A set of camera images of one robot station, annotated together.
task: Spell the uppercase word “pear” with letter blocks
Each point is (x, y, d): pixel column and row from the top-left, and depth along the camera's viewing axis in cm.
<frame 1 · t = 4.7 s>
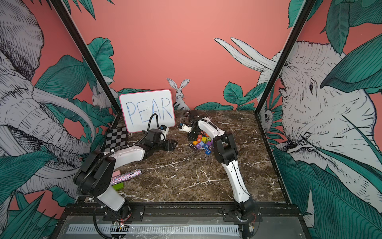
left hand: (172, 139, 93), fingers open
right hand: (189, 133, 104), fingers open
pink framed whiteboard: (138, 108, 103), point 16 cm above the table
black white checkerboard: (116, 138, 102), point 3 cm above the table
glittery purple tube: (127, 178, 85), point 3 cm above the table
dark blue letter block: (208, 152, 99), on the table

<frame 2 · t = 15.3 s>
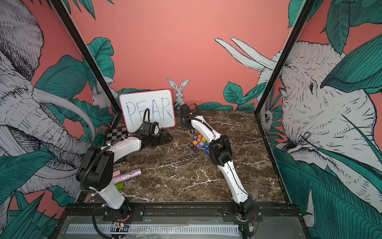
left hand: (168, 137, 94), fingers open
right hand: (184, 124, 102), fingers open
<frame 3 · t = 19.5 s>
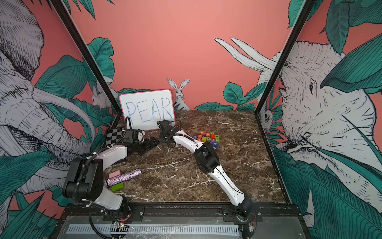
left hand: (155, 142, 93), fingers open
right hand: (159, 137, 101), fingers open
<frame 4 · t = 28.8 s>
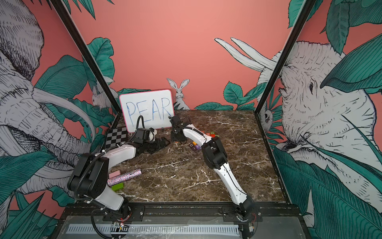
left hand: (166, 142, 92), fingers open
right hand: (172, 137, 102), fingers open
